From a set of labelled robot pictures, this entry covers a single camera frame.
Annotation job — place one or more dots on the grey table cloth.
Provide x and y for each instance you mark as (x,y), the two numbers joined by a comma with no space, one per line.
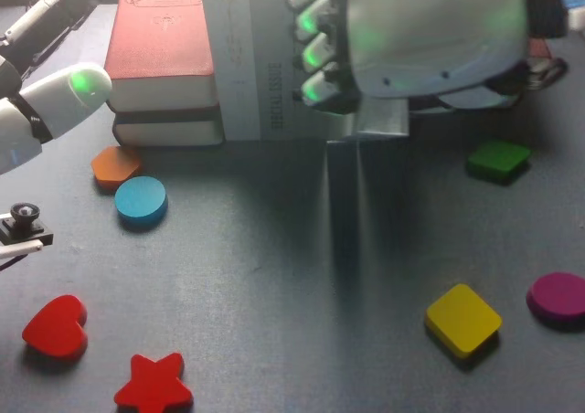
(251,294)

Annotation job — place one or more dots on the purple disc block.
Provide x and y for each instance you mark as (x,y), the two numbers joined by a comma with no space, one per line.
(560,296)

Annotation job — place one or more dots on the dark red book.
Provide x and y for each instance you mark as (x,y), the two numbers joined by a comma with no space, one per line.
(544,47)

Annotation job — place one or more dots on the red star block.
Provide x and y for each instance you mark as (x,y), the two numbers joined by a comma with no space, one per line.
(153,385)

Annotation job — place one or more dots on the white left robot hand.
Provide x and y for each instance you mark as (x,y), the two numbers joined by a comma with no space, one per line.
(434,34)

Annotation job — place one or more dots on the red hardcover book gold emblem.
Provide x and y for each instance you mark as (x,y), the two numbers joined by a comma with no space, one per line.
(160,43)

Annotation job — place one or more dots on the green block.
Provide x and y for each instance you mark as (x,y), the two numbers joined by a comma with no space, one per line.
(498,157)

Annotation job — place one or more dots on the blue disc block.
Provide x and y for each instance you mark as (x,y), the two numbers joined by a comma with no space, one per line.
(139,198)

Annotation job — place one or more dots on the orange hexagon block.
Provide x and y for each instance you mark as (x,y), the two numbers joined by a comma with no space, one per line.
(114,166)

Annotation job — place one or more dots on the yellow square block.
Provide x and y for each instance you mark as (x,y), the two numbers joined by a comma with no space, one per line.
(461,317)

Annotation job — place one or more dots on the dark-covered book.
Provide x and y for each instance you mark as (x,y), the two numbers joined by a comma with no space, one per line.
(169,132)

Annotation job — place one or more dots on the red heart block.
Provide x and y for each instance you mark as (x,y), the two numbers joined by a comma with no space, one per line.
(55,326)

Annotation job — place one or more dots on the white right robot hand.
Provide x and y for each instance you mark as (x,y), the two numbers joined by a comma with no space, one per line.
(64,98)

